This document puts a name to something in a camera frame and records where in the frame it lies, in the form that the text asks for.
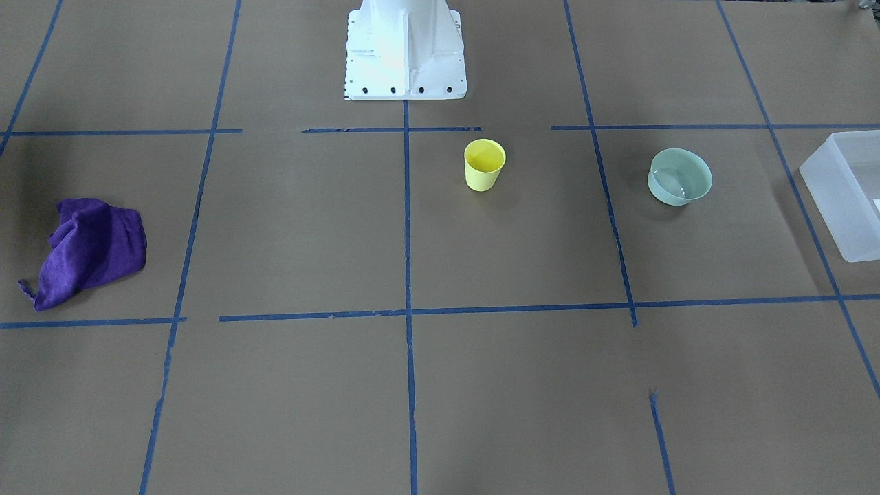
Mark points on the yellow plastic cup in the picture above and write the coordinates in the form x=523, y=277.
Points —
x=483, y=161

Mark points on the clear plastic storage box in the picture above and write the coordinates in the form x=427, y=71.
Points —
x=842, y=176

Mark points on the mint green bowl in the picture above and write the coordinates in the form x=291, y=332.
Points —
x=677, y=177

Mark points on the purple microfibre cloth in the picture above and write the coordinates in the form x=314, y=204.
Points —
x=93, y=245

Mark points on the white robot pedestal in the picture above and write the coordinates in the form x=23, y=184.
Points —
x=405, y=50

